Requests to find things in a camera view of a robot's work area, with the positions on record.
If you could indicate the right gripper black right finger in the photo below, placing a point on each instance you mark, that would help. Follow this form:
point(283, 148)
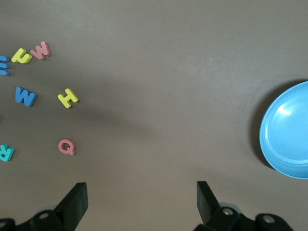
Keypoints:
point(207, 207)

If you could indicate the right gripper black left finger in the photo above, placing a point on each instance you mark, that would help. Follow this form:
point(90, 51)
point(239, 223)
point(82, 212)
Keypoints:
point(72, 207)

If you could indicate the pink letter Q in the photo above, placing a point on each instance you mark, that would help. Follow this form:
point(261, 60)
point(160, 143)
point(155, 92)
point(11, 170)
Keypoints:
point(62, 149)

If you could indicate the yellow uppercase letter H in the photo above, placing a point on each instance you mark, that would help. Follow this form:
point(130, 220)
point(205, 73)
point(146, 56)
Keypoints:
point(68, 97)

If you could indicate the blue uppercase letter M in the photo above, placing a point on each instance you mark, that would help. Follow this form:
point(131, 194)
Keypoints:
point(24, 97)

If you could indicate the yellow lowercase letter h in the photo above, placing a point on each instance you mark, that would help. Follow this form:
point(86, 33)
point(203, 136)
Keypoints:
point(22, 57)

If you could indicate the blue plate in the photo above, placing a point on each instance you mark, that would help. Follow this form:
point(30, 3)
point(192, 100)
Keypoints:
point(286, 134)

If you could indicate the blue lowercase letter m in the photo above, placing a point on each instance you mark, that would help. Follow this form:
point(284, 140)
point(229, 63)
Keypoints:
point(3, 66)

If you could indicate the pink lowercase letter w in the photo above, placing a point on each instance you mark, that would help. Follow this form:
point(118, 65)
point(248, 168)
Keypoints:
point(41, 51)

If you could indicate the teal letter R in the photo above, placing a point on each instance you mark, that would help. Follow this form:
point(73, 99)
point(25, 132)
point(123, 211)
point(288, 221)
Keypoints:
point(5, 154)

